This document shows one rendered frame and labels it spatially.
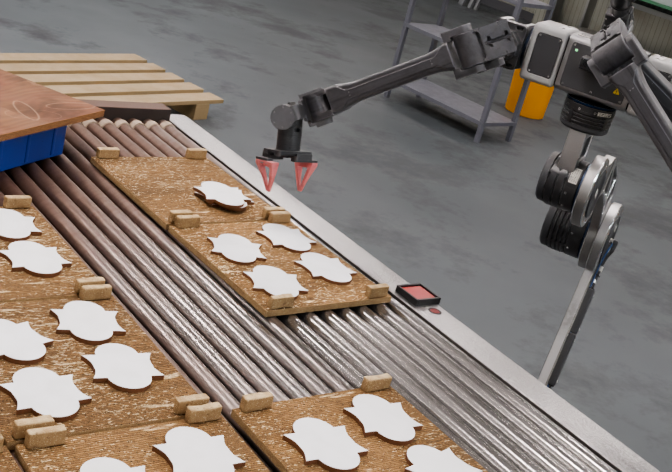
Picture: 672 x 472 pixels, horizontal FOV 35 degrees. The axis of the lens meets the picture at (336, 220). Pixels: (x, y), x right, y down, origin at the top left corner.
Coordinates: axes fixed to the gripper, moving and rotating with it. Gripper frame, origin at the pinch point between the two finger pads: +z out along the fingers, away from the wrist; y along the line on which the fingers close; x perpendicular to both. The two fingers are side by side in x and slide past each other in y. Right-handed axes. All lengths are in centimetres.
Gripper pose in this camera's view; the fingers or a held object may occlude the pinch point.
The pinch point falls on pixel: (284, 187)
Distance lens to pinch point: 252.1
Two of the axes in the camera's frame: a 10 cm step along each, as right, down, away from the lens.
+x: -6.5, -1.8, 7.4
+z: -1.0, 9.8, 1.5
